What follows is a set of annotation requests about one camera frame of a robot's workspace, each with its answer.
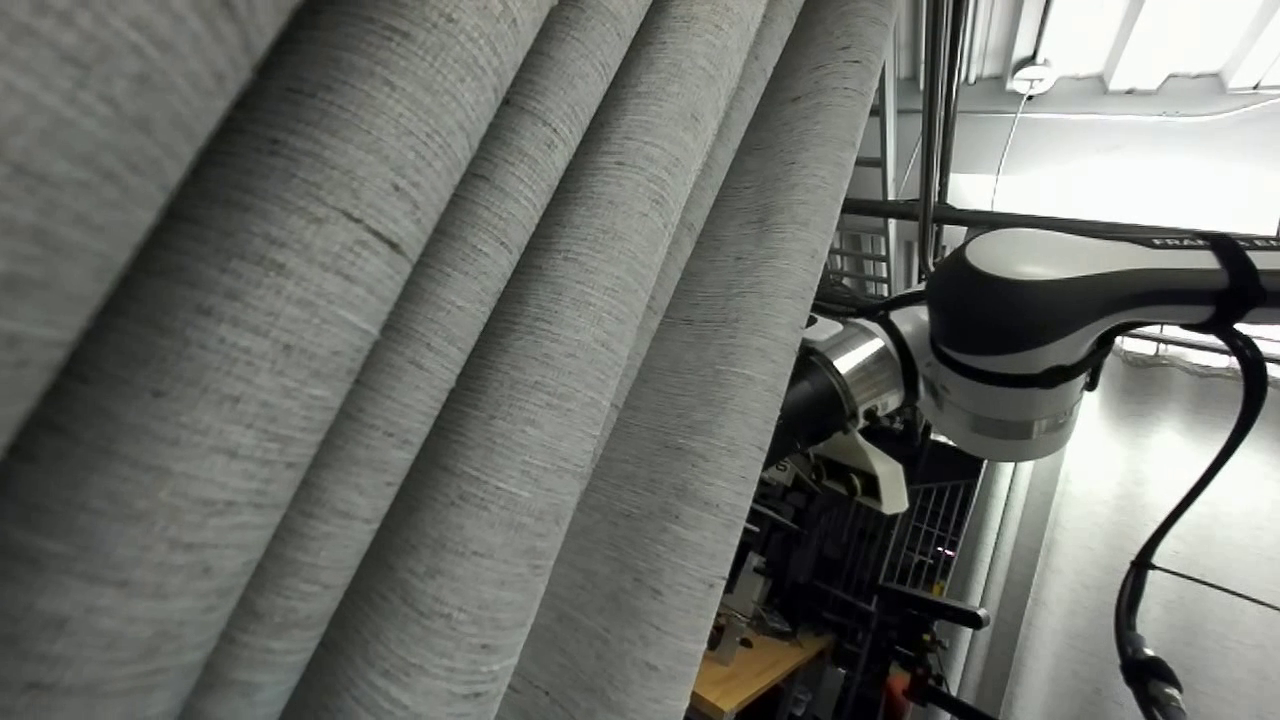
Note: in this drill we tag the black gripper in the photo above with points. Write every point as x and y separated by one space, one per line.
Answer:
805 404

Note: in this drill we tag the grey fabric curtain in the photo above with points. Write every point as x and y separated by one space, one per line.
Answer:
402 402

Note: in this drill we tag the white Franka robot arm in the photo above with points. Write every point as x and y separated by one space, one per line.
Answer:
1041 305

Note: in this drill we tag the black horizontal beam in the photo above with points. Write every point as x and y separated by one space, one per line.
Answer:
904 214

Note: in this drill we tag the wooden table top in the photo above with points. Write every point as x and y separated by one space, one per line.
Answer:
745 672

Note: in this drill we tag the orange black clamp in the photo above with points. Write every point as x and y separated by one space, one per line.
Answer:
932 688

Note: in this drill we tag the black vertical pole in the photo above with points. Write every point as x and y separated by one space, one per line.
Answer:
937 120

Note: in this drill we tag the white smoke detector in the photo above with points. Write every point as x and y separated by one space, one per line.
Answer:
1030 79

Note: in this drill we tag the ceiling light panel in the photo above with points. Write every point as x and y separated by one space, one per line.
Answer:
1185 41

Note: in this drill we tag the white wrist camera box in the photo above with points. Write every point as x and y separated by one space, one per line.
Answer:
865 468

